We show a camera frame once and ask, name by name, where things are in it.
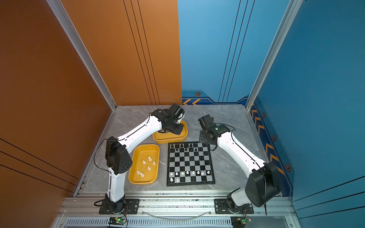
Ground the left green circuit board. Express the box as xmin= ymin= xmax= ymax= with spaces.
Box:
xmin=107 ymin=217 xmax=128 ymax=228

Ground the yellow tray with black pieces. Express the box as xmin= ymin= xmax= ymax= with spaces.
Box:
xmin=153 ymin=121 xmax=188 ymax=144

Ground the right green circuit board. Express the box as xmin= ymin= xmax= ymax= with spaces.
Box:
xmin=231 ymin=217 xmax=252 ymax=228

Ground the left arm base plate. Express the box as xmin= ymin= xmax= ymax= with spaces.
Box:
xmin=98 ymin=199 xmax=140 ymax=215

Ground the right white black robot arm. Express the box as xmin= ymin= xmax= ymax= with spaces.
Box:
xmin=198 ymin=115 xmax=282 ymax=213

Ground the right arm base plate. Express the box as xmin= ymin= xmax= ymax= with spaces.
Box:
xmin=214 ymin=198 xmax=254 ymax=215

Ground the green circuit board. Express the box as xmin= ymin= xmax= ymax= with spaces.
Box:
xmin=107 ymin=217 xmax=128 ymax=228
xmin=231 ymin=217 xmax=252 ymax=228

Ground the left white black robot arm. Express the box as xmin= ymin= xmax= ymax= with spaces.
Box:
xmin=103 ymin=103 xmax=185 ymax=214

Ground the black white chess board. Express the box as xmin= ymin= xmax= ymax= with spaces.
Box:
xmin=166 ymin=142 xmax=215 ymax=187

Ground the yellow tray with white pieces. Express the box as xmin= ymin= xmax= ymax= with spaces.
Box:
xmin=128 ymin=144 xmax=160 ymax=185

